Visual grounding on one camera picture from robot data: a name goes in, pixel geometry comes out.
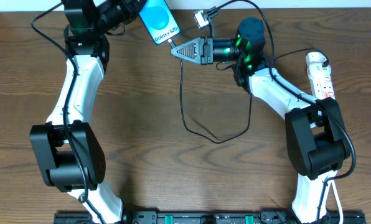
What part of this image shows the blue Galaxy smartphone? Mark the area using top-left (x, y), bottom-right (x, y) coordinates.
top-left (139, 0), bottom-right (181, 45)

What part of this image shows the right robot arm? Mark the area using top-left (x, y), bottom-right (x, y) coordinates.
top-left (171, 17), bottom-right (356, 223)

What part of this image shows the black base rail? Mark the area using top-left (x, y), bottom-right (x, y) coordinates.
top-left (53, 210), bottom-right (367, 224)

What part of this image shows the black USB charging cable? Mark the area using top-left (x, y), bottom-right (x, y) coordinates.
top-left (167, 37), bottom-right (330, 145)

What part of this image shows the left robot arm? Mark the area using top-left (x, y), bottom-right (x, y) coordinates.
top-left (30, 0), bottom-right (145, 223)

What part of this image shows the white power strip cord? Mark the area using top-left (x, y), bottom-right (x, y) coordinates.
top-left (324, 177), bottom-right (344, 224)

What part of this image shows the white power strip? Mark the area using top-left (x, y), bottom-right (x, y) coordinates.
top-left (306, 52), bottom-right (335, 100)

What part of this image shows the white USB charger plug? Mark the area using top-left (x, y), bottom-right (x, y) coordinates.
top-left (306, 52), bottom-right (332, 80)

